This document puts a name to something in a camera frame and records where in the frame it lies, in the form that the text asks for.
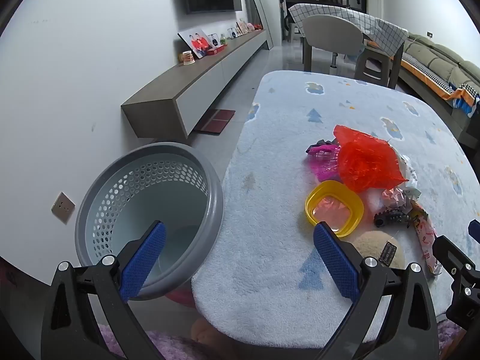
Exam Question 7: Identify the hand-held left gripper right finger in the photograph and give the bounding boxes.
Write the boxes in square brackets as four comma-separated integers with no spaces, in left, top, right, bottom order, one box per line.
[313,221,439,360]

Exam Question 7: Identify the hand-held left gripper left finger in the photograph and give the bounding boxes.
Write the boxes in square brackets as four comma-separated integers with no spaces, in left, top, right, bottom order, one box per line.
[40,220,167,360]

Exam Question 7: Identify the beige round puff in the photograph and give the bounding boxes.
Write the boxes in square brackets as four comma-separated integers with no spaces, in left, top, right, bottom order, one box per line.
[352,230,406,271]

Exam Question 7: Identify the black hair clip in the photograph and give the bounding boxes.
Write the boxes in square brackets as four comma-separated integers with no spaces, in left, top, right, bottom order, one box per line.
[373,211,410,227]

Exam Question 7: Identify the yellow plastic lid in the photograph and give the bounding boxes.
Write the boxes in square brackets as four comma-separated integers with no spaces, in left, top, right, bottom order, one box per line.
[304,180,365,238]

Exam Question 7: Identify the grey perforated trash basket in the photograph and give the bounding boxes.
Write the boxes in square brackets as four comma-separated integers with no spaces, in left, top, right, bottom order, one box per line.
[74,142,226,301]

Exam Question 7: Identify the pink printed snack wrapper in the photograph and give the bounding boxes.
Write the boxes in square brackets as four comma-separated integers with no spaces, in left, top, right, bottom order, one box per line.
[409,200,441,276]

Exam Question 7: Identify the white tissue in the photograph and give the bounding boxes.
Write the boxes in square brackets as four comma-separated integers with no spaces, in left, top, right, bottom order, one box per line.
[364,189,385,214]

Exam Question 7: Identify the white plastic bag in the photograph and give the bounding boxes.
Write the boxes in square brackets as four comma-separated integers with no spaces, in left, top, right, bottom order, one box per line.
[397,154,422,199]

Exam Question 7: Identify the purple fluffy rug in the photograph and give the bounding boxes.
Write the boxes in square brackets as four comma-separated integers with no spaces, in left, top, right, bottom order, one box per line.
[97,322,199,360]

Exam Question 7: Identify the magenta mesh net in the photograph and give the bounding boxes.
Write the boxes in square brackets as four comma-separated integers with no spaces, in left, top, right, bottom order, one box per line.
[305,143,344,182]

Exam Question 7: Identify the red plastic bag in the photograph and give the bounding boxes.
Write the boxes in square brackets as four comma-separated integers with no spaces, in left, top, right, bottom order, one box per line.
[333,124,407,193]

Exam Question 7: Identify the light blue printed fleece blanket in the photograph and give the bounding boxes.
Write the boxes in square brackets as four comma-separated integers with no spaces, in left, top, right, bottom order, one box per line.
[190,70,477,349]

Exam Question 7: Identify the houndstooth sofa throw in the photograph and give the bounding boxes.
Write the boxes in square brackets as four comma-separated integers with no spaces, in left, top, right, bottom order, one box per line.
[399,54,480,115]

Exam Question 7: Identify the dark red bathroom scale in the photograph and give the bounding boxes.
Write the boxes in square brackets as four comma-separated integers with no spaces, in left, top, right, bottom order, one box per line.
[194,109,236,135]

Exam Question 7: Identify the green sofa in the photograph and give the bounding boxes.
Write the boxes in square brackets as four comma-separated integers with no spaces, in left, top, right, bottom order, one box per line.
[397,34,480,121]

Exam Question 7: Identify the grey stool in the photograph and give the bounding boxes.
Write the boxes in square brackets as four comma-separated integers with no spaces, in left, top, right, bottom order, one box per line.
[354,41,394,89]

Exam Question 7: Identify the large photo print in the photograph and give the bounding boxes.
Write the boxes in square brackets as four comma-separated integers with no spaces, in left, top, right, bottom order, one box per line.
[178,29,213,59]

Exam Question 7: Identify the checked tablecloth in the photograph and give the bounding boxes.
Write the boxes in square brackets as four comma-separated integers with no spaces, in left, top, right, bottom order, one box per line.
[288,3,409,59]

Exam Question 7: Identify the grey dining chair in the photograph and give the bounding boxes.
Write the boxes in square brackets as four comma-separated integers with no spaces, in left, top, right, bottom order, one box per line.
[302,15,364,73]

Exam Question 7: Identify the leaning mirror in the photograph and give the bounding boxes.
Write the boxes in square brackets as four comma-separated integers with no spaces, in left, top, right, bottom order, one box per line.
[243,0,274,50]

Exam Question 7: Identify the wall socket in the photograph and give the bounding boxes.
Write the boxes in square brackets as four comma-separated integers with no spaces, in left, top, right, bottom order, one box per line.
[51,192,76,225]

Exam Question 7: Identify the long wall-mounted cabinet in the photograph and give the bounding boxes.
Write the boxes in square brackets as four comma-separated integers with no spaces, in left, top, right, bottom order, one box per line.
[121,29,274,139]

